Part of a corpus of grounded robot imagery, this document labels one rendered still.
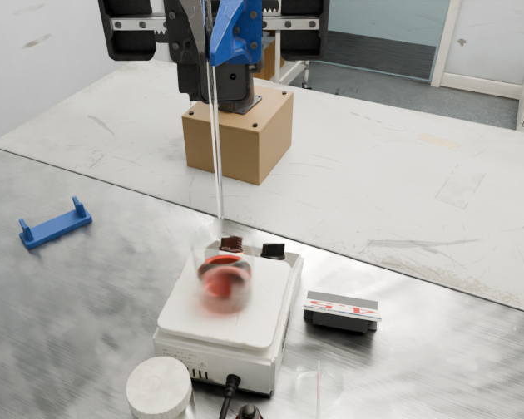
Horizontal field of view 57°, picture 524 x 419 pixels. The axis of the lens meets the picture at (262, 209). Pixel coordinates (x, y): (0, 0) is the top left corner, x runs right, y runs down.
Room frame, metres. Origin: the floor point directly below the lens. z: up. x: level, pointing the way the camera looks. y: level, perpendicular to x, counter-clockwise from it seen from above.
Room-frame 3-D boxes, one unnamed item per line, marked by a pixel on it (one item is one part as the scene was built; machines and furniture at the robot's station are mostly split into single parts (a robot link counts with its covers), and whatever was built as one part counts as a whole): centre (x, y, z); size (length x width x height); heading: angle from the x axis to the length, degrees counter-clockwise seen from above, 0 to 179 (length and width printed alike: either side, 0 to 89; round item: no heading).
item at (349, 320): (0.38, -0.10, 0.92); 0.09 x 0.06 x 0.04; 78
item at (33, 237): (0.55, 0.31, 0.92); 0.10 x 0.03 x 0.04; 131
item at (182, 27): (0.36, 0.06, 1.25); 0.07 x 0.04 x 0.06; 0
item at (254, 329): (0.35, 0.04, 0.98); 0.12 x 0.12 x 0.01; 77
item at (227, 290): (0.34, 0.03, 1.03); 0.07 x 0.06 x 0.08; 73
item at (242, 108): (0.75, 0.04, 1.03); 0.07 x 0.07 x 0.06; 61
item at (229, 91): (0.44, 0.04, 1.20); 0.07 x 0.06 x 0.07; 93
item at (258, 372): (0.37, 0.03, 0.94); 0.22 x 0.13 x 0.08; 167
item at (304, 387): (0.28, -0.06, 0.91); 0.06 x 0.06 x 0.02
